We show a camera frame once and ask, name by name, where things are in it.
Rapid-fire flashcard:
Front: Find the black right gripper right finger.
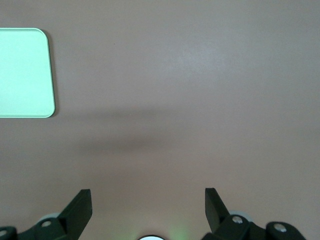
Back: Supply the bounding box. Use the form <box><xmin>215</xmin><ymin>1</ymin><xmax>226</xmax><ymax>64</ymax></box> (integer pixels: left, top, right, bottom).
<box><xmin>201</xmin><ymin>187</ymin><xmax>307</xmax><ymax>240</ymax></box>

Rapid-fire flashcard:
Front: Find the brown table mat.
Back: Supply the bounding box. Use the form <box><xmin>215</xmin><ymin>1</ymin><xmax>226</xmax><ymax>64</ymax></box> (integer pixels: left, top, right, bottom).
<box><xmin>0</xmin><ymin>0</ymin><xmax>320</xmax><ymax>240</ymax></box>

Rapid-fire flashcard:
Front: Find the light green rectangular tray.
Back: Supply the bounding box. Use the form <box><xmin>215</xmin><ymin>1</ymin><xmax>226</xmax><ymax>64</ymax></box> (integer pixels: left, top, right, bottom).
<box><xmin>0</xmin><ymin>27</ymin><xmax>56</xmax><ymax>119</ymax></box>

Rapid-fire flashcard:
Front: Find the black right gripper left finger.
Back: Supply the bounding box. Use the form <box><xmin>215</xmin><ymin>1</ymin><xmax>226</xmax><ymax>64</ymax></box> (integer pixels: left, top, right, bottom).
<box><xmin>0</xmin><ymin>189</ymin><xmax>93</xmax><ymax>240</ymax></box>

